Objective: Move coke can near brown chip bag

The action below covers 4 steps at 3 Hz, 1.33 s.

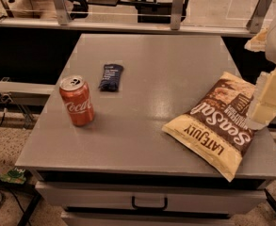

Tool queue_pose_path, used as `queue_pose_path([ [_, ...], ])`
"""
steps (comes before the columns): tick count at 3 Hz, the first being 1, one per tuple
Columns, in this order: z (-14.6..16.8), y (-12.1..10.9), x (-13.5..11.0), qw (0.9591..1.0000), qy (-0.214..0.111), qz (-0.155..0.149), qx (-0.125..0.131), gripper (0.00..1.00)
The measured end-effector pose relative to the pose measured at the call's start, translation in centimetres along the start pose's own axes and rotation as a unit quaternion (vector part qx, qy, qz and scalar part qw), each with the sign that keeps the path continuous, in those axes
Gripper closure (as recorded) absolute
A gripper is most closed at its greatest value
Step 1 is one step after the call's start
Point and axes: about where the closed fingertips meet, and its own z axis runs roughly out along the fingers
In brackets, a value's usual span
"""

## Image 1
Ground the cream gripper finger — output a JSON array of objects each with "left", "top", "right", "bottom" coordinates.
[
  {"left": 244, "top": 28, "right": 268, "bottom": 52},
  {"left": 246, "top": 68, "right": 276, "bottom": 130}
]

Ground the red Coca-Cola can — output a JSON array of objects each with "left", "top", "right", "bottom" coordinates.
[{"left": 59, "top": 75, "right": 94, "bottom": 126}]

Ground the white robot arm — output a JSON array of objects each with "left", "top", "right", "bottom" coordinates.
[{"left": 245, "top": 17, "right": 276, "bottom": 130}]

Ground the brown and cream chip bag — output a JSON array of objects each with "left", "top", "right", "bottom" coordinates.
[{"left": 162, "top": 73, "right": 254, "bottom": 182}]

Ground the black chair base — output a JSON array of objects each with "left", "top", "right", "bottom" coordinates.
[{"left": 121, "top": 0, "right": 189, "bottom": 24}]

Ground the dark blue snack bar wrapper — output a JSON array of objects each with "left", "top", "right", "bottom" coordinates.
[{"left": 99, "top": 64, "right": 123, "bottom": 92}]

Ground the grey cabinet top drawer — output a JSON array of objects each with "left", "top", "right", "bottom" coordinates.
[{"left": 36, "top": 182, "right": 265, "bottom": 215}]

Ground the grey cabinet drawer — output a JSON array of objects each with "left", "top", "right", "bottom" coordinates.
[
  {"left": 61, "top": 212, "right": 235, "bottom": 226},
  {"left": 36, "top": 182, "right": 265, "bottom": 215}
]

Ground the grey cabinet lower drawer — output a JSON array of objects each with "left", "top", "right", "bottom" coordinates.
[{"left": 61, "top": 212, "right": 235, "bottom": 226}]

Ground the green packet on floor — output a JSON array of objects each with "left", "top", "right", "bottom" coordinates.
[{"left": 0, "top": 168, "right": 26, "bottom": 185}]

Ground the black drawer handle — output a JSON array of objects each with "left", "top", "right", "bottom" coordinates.
[{"left": 131, "top": 196, "right": 169, "bottom": 211}]

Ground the metal railing frame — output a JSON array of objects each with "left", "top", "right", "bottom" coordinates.
[{"left": 0, "top": 0, "right": 273, "bottom": 37}]

